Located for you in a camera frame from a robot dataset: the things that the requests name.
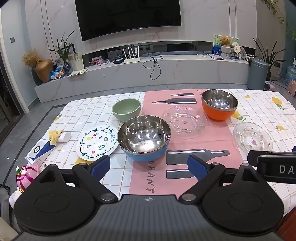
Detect green leafy potted plant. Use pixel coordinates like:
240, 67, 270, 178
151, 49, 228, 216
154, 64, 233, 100
47, 30, 75, 64

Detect white router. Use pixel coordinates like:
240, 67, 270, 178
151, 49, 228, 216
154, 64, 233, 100
122, 46, 141, 64

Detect white fruit print plate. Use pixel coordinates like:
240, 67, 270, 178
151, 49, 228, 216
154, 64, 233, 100
76, 125, 119, 161

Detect grey pedal trash bin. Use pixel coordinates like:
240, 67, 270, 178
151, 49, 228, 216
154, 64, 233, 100
247, 58, 269, 90

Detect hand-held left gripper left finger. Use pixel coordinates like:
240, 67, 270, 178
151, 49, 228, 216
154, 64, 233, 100
35, 155, 118, 202

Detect marble television console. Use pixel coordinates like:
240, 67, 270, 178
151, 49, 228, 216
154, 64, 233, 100
34, 40, 253, 103

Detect clear flowered glass plate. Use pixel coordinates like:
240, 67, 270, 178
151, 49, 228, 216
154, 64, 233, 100
233, 122, 273, 152
161, 105, 207, 139

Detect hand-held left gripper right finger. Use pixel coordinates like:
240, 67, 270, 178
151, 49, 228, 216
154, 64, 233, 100
178, 154, 266, 202

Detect checked lemon print tablecloth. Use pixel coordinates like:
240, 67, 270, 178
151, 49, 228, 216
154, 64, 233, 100
9, 88, 296, 209

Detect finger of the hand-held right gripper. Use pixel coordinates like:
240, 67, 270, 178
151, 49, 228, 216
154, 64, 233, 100
247, 150, 265, 168

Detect white cup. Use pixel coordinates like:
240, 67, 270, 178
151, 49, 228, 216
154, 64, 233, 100
58, 132, 71, 143

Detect hanging green vines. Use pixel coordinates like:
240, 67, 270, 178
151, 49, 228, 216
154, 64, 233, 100
264, 0, 296, 40

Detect brown teddy bear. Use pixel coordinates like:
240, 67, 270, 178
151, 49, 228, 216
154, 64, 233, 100
219, 36, 232, 48

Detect blue snack bags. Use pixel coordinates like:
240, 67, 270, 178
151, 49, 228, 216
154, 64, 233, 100
48, 66, 66, 80

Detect blue water jug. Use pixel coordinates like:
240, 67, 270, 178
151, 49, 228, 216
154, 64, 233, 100
284, 65, 296, 87

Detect loose papers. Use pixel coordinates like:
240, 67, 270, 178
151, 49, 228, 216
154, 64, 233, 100
69, 68, 88, 77

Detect white and blue box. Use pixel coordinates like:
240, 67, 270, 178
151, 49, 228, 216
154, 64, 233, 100
25, 138, 56, 164

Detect orange steel bowl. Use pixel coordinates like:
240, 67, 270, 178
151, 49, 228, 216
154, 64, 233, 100
201, 89, 238, 121

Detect pink bottle print table runner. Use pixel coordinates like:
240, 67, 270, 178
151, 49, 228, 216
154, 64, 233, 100
128, 89, 245, 195

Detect pink teapot ornament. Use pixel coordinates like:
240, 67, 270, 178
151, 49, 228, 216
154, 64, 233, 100
16, 165, 41, 193

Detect tall spiky potted plant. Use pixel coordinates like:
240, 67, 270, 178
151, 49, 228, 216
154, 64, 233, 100
253, 37, 287, 81

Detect blue steel bowl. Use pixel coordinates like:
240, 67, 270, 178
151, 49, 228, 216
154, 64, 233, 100
117, 115, 171, 162

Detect dried flower bunch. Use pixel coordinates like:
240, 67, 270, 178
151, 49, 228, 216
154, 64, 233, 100
22, 50, 43, 67

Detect black television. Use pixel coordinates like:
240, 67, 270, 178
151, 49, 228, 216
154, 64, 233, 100
74, 0, 182, 42

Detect gold vase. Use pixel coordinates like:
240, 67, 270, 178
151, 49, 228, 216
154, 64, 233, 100
35, 59, 54, 82

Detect green picture card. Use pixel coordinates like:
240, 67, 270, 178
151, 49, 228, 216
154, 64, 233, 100
213, 35, 239, 56

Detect black cable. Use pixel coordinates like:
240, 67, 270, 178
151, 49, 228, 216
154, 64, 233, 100
143, 52, 163, 80

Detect green ceramic bowl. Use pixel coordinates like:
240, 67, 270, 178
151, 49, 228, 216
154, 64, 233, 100
112, 98, 141, 122

